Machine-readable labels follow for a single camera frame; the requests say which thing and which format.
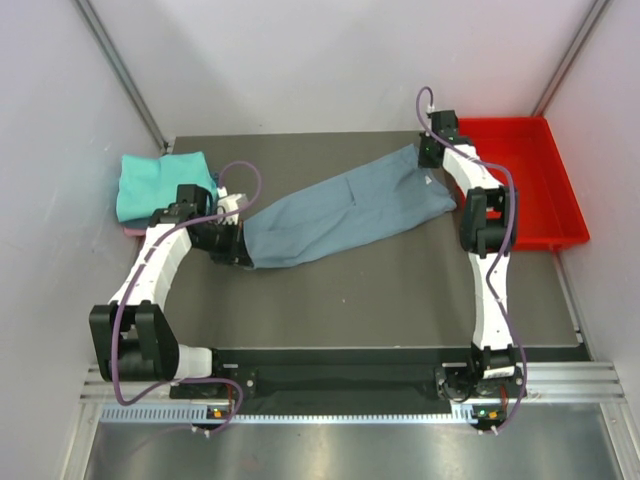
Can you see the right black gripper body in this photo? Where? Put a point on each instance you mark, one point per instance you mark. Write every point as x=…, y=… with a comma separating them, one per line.
x=424, y=160

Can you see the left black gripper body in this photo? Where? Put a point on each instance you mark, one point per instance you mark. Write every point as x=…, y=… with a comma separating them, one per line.
x=219, y=240

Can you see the grey-blue t shirt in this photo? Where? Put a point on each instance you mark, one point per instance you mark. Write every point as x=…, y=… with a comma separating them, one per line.
x=383, y=198

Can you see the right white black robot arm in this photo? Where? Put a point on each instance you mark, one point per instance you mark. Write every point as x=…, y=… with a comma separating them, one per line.
x=487, y=233

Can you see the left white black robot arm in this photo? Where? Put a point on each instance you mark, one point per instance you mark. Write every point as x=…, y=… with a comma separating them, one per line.
x=132, y=338

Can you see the teal folded t shirt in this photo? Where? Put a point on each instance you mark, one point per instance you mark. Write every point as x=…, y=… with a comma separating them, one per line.
x=166, y=167

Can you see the pink folded t shirt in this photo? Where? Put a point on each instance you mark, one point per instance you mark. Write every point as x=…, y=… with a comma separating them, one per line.
x=132, y=232

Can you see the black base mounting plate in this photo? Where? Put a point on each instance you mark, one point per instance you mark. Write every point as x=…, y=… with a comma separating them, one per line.
x=427, y=381

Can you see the red plastic bin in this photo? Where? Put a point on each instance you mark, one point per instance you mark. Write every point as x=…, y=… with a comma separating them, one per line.
x=549, y=217

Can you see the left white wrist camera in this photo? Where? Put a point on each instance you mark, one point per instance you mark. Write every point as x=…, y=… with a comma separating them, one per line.
x=229, y=206

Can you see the grey slotted cable duct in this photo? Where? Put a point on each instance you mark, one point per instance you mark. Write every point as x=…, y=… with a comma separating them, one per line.
x=202, y=414

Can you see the aluminium frame rail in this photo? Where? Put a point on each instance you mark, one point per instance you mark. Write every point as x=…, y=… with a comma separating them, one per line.
x=547, y=382

